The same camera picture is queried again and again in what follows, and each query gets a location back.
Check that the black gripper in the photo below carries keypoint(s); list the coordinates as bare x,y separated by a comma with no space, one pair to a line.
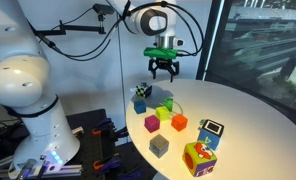
163,62

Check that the green block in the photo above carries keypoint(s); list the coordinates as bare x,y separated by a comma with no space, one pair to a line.
169,104

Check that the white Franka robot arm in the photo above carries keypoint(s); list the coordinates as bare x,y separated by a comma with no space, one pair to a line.
21,83

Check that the yellow block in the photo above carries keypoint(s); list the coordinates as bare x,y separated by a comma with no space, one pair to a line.
162,113

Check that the blue block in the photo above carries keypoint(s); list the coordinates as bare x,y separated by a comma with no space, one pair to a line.
140,107

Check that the magenta block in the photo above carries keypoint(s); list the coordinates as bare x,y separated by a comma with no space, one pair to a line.
152,123

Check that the orange block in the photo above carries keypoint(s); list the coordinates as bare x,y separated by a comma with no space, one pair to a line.
179,122

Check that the gray block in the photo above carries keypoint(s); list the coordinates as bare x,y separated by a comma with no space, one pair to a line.
159,146

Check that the black green checkered cube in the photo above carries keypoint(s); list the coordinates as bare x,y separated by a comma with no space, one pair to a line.
144,90

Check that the small white tag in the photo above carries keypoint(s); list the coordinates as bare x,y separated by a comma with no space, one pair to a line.
133,90

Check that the blue soft number cube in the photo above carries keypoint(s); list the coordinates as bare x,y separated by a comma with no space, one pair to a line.
210,135

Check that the black orange clamp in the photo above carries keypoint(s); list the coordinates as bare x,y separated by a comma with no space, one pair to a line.
106,164
103,128

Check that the colorful soft toy cube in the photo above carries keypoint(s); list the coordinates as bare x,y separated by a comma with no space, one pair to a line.
199,159

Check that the black breadboard table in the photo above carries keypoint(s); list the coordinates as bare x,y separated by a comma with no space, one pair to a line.
88,146

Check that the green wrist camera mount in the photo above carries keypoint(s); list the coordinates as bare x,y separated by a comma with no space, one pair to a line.
159,53

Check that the dark window frame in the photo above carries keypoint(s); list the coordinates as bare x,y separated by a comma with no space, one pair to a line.
209,36

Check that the black external camera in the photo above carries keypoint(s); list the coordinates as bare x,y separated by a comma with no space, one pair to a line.
103,8

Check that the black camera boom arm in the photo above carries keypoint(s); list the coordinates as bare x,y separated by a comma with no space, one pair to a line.
74,29

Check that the aluminium rail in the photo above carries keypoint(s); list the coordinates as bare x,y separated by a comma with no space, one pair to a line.
68,170

